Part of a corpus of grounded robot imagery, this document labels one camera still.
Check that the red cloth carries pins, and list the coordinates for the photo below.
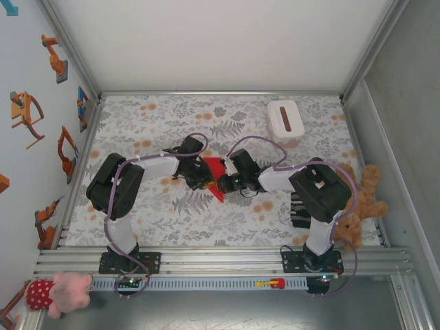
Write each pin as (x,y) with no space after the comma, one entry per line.
(213,165)

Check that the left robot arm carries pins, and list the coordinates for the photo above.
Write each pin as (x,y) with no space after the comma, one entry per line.
(113,185)

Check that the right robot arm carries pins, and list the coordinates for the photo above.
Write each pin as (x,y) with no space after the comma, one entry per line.
(319,192)

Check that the black white striped sock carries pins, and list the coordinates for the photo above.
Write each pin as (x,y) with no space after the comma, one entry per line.
(299,213)

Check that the floral patterned tablecloth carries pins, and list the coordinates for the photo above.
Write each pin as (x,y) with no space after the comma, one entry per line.
(154,113)

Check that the white tissue box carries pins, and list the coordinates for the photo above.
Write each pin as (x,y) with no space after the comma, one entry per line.
(275,113)

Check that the thin aluminium cross bar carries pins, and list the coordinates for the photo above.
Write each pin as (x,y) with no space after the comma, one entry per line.
(220,93)

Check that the red yellow tool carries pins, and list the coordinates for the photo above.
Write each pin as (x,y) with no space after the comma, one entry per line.
(277,283)

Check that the brown teddy bear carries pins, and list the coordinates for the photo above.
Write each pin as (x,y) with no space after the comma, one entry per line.
(369,196)

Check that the small circuit board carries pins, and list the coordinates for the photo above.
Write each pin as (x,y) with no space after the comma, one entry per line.
(326,278)
(130,282)

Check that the pink plush pig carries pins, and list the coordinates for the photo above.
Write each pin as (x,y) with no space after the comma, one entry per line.
(72,288)

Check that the orange grey gripper sticker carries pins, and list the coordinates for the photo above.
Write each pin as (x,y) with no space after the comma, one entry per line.
(20,113)

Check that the wide aluminium mounting rail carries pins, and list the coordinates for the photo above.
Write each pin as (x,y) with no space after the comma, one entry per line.
(223,263)

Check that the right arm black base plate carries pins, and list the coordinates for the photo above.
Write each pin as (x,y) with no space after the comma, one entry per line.
(290,263)

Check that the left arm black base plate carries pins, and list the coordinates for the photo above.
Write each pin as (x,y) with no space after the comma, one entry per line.
(153,262)

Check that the aluminium side rail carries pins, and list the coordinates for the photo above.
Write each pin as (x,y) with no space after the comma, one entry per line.
(354,137)
(79,172)

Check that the blue orange wall sticker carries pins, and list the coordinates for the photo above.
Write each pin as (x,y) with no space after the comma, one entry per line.
(82,106)

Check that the aluminium frame post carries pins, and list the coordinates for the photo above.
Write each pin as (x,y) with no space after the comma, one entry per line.
(374,48)
(68,44)

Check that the orange block wall sticker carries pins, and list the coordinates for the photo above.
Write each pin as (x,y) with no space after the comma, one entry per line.
(3,184)

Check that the orange grey wall sticker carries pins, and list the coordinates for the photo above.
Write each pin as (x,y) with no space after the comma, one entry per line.
(10,309)

